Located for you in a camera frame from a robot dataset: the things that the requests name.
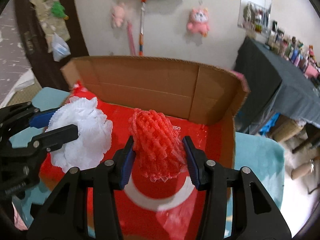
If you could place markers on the broom handle on wall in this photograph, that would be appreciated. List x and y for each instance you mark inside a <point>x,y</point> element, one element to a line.
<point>141,34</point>

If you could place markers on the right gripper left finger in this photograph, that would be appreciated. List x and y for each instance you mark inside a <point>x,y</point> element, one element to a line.
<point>64,213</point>

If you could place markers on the pink cat plush on wall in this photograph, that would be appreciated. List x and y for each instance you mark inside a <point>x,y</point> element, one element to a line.
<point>198,21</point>

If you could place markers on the grey cloth covered side table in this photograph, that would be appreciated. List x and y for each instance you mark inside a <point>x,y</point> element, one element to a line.
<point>276,86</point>

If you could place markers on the plastic bag on door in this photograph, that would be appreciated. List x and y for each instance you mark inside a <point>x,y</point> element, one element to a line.
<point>60,48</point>

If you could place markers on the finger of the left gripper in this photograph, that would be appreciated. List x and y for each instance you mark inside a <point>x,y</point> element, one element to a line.
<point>47,142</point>
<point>24,115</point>

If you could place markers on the beige hanging door organizer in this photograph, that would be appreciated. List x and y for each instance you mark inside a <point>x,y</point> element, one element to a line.
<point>48,22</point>

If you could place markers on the red foam net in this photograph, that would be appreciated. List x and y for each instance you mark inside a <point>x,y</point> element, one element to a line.
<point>158,146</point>

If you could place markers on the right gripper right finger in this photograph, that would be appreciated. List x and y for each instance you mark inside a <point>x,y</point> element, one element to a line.
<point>255,214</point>

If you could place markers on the cardboard box with red lining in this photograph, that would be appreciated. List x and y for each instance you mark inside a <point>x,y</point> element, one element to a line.
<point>158,102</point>

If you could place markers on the pale pink bunny plush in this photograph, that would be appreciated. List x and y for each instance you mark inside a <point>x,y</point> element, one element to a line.
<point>118,15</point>

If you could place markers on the white mesh bath pouf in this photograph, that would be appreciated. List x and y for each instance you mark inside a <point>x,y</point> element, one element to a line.
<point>94,134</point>

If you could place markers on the wall mirror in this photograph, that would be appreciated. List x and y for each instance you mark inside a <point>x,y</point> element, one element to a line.
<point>255,15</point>

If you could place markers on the green plush on door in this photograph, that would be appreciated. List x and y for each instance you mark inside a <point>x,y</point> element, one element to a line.
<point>58,10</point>

